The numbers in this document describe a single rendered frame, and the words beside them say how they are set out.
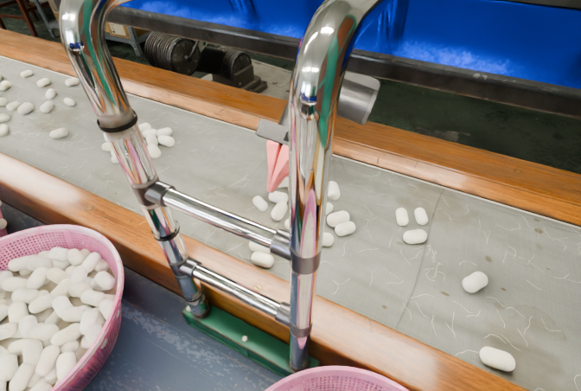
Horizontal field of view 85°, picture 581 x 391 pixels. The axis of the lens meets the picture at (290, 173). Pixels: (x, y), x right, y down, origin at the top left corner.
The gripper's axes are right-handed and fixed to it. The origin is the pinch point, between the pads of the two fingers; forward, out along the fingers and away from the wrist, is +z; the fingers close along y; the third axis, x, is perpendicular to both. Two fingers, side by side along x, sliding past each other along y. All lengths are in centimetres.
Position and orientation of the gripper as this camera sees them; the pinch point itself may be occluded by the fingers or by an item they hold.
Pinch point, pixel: (271, 187)
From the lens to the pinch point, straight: 50.3
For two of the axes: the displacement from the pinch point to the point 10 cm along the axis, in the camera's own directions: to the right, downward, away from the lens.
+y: 8.8, 3.4, -3.2
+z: -3.8, 9.2, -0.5
